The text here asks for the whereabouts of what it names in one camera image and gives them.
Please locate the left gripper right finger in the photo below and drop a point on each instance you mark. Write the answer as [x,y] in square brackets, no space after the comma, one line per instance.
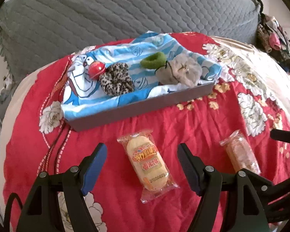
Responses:
[243,211]

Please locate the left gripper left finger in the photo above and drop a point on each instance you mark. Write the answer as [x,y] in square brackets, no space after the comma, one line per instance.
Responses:
[41,211]

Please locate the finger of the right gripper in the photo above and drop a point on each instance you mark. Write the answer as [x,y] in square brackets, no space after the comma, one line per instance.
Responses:
[275,199]
[280,135]

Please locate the pink packaged rice cracker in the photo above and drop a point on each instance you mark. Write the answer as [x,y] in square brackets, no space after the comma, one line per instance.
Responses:
[240,153]

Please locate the yellow packaged rice cracker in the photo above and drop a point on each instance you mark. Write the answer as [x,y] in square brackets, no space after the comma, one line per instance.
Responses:
[148,164]

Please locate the beige sheer scrunchie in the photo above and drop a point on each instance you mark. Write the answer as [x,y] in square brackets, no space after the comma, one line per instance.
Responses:
[182,69]

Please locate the leopard print scrunchie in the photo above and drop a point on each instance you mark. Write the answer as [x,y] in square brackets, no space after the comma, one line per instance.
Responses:
[116,80]

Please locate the green fuzzy scrunchie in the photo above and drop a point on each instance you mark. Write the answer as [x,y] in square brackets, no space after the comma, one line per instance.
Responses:
[154,61]

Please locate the red surprise egg toy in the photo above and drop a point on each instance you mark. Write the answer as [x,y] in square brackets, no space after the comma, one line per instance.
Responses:
[96,69]

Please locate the clutter pile at bedside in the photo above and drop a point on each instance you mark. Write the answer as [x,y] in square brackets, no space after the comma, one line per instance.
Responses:
[273,39]

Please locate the red floral quilt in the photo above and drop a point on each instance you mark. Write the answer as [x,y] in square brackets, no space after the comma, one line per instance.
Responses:
[254,99]

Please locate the grey bag on floor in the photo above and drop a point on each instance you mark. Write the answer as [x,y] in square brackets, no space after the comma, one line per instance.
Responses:
[5,98]

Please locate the grey shallow tray box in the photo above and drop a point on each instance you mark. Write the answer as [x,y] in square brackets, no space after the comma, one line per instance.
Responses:
[134,109]

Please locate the blue striped Doraemon cloth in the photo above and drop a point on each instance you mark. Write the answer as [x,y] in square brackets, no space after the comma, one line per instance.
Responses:
[84,97]

